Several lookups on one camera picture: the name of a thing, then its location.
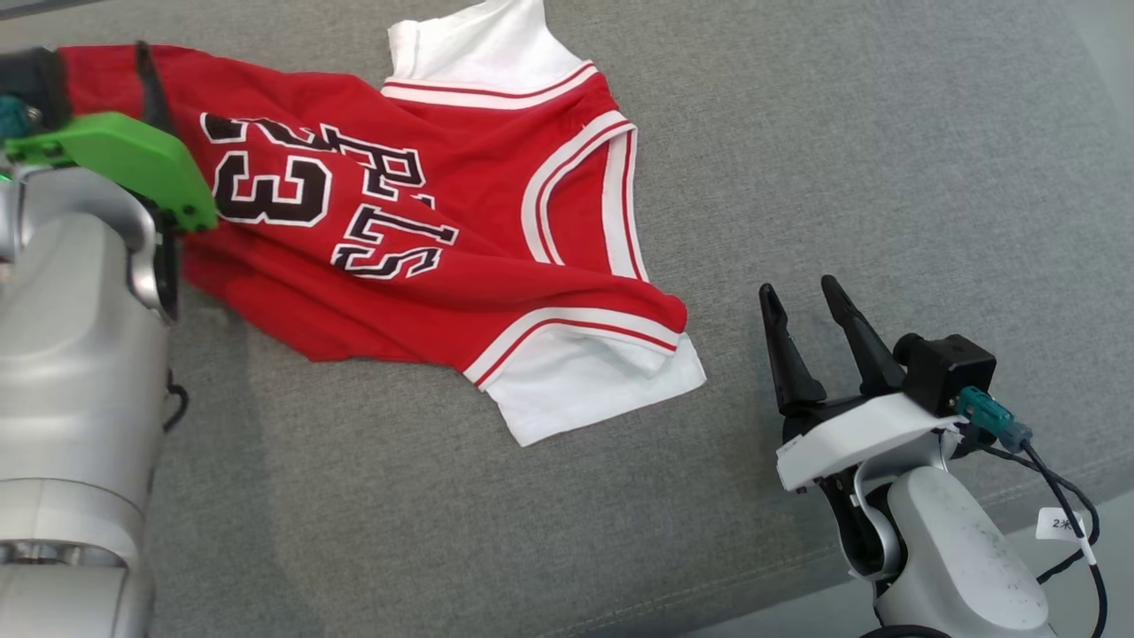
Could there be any white cable label tag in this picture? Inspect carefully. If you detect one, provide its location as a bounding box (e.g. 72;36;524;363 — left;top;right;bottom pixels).
1035;507;1087;540

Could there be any teal camera connector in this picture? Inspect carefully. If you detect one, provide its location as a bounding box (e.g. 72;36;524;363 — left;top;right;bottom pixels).
0;96;41;141
957;387;1034;453

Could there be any red Bulls basketball jersey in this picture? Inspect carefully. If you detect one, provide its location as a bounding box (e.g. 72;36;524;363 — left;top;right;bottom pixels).
58;0;708;447

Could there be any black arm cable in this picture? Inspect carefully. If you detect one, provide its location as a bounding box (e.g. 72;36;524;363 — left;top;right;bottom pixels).
162;368;190;435
970;434;1108;638

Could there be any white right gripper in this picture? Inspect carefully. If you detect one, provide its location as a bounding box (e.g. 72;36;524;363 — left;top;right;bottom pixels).
759;275;963;493

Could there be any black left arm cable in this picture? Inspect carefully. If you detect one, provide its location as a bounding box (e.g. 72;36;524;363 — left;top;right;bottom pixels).
162;368;190;435

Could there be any teal right camera connector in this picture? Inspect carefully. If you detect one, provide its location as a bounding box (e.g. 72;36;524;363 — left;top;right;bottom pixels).
957;387;1034;453

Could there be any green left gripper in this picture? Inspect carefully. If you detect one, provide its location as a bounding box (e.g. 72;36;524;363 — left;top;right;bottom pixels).
4;42;218;234

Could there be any teal left camera connector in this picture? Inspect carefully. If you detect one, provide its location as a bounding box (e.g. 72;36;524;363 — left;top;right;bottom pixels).
0;96;41;141

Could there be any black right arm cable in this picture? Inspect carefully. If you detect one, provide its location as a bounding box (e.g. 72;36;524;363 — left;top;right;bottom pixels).
970;434;1108;638

